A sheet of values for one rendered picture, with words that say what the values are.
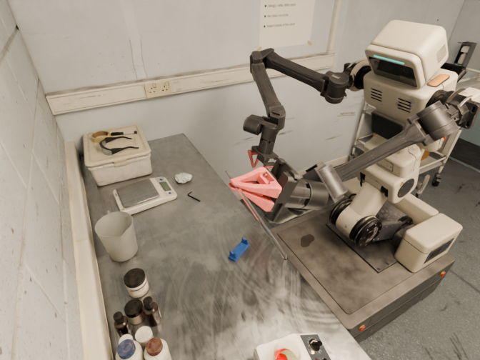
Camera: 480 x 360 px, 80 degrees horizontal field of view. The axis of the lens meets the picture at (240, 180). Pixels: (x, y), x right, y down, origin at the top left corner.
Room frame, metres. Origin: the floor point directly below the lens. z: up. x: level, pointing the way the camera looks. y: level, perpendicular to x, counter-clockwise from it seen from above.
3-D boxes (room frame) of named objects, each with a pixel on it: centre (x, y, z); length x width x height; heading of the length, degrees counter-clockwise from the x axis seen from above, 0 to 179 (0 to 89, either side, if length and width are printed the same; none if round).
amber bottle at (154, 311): (0.46, 0.27, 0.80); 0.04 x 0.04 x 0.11
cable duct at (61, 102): (1.84, 0.13, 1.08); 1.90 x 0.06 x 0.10; 118
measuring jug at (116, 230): (0.74, 0.46, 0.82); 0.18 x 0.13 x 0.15; 34
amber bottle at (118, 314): (0.42, 0.34, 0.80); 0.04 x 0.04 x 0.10
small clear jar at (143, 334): (0.39, 0.27, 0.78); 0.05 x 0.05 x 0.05
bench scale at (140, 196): (1.06, 0.45, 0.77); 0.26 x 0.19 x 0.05; 122
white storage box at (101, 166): (1.34, 0.66, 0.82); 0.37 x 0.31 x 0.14; 25
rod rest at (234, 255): (0.73, 0.00, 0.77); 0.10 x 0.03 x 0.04; 145
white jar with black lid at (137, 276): (0.57, 0.34, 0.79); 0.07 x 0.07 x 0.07
